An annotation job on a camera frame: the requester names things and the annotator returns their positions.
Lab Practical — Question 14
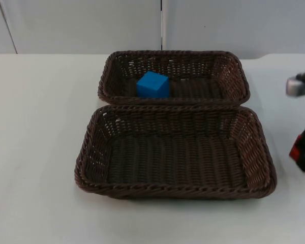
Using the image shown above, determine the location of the red cube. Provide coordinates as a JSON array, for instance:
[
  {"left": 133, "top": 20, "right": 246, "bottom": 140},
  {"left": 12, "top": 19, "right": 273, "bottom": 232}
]
[{"left": 288, "top": 134, "right": 305, "bottom": 176}]

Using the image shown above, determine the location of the dark brown wicker basket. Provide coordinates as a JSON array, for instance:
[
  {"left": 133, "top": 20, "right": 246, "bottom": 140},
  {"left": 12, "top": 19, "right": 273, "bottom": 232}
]
[
  {"left": 75, "top": 103, "right": 278, "bottom": 201},
  {"left": 98, "top": 50, "right": 251, "bottom": 107}
]

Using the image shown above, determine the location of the blue cube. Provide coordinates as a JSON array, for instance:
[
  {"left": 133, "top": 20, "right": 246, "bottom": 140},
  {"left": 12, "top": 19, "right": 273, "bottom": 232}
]
[{"left": 136, "top": 70, "right": 170, "bottom": 99}]

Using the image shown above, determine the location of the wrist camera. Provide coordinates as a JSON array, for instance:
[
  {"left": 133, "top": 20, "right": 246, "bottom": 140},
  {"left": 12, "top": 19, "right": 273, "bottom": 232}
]
[{"left": 285, "top": 70, "right": 305, "bottom": 98}]

